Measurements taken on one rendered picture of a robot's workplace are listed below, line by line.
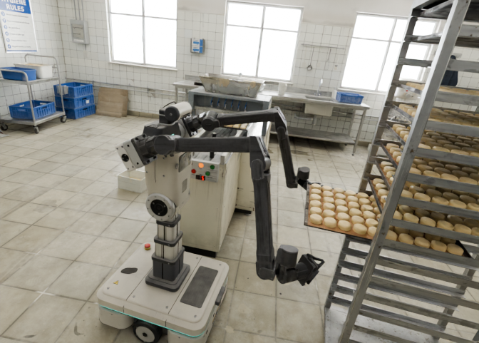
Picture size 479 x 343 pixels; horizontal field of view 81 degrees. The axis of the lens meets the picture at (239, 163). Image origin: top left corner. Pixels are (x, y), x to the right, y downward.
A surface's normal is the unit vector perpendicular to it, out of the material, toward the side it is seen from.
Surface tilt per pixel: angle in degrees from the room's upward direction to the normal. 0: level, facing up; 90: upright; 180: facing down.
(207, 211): 90
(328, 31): 90
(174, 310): 0
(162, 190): 101
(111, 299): 31
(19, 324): 0
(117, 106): 67
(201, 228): 90
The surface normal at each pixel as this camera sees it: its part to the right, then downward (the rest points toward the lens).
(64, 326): 0.10, -0.92
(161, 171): -0.26, 0.34
